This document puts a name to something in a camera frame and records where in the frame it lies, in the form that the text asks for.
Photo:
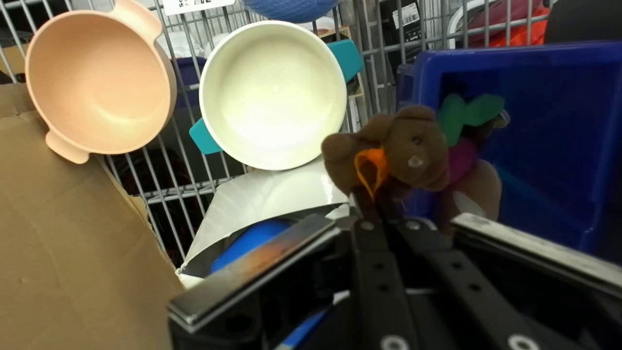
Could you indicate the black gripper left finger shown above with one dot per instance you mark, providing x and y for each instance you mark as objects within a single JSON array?
[{"x": 389, "y": 292}]

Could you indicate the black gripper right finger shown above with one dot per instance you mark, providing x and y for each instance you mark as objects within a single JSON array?
[{"x": 479, "y": 304}]

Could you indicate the brown bear plush toy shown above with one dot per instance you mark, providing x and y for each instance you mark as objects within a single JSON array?
[{"x": 409, "y": 156}]

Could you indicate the white cardboard box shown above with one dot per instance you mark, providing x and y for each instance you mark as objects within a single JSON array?
[{"x": 265, "y": 195}]

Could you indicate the blue plastic bin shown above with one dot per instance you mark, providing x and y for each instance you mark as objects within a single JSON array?
[{"x": 551, "y": 142}]

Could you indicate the red object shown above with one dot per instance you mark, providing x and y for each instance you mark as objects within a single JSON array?
[{"x": 512, "y": 35}]

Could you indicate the dark grey storage tote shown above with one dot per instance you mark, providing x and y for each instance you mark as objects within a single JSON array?
[{"x": 584, "y": 20}]

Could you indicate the brown cardboard box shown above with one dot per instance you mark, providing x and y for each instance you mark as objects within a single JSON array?
[{"x": 65, "y": 259}]

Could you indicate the white barcode label tag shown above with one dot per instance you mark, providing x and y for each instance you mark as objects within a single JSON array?
[{"x": 195, "y": 4}]

